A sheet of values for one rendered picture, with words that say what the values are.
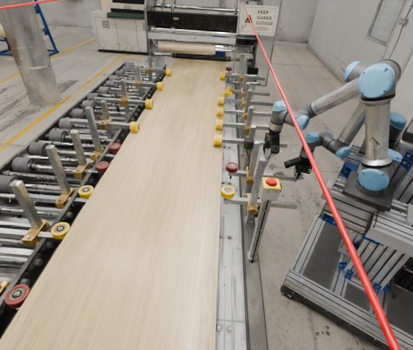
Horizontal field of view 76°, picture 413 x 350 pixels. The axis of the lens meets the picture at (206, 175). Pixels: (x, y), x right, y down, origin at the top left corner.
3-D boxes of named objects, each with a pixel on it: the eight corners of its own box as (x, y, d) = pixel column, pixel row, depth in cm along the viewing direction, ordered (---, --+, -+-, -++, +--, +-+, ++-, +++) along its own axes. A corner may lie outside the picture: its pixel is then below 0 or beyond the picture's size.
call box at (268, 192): (274, 192, 116) (278, 178, 111) (277, 203, 111) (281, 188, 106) (259, 190, 116) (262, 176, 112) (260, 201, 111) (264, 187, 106)
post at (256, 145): (248, 198, 186) (259, 139, 156) (248, 202, 183) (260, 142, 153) (243, 198, 186) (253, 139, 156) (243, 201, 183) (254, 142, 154)
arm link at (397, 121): (390, 142, 159) (401, 121, 151) (371, 132, 169) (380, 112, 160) (402, 138, 163) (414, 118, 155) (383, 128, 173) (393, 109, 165)
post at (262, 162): (251, 220, 163) (266, 155, 134) (251, 224, 160) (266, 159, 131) (246, 219, 163) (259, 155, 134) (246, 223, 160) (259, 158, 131)
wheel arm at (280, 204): (295, 206, 159) (296, 201, 156) (296, 210, 156) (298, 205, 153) (223, 200, 160) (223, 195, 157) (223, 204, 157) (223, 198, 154)
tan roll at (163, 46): (251, 55, 374) (253, 46, 367) (252, 57, 365) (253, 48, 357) (152, 48, 378) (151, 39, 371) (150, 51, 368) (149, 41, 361)
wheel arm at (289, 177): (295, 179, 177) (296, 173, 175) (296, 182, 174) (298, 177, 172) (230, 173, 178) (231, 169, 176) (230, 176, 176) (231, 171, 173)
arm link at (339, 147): (404, 76, 129) (348, 160, 153) (384, 69, 137) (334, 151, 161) (393, 71, 123) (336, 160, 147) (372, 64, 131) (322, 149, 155)
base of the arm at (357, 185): (386, 186, 140) (395, 171, 134) (383, 202, 130) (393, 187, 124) (356, 176, 147) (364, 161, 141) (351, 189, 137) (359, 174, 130)
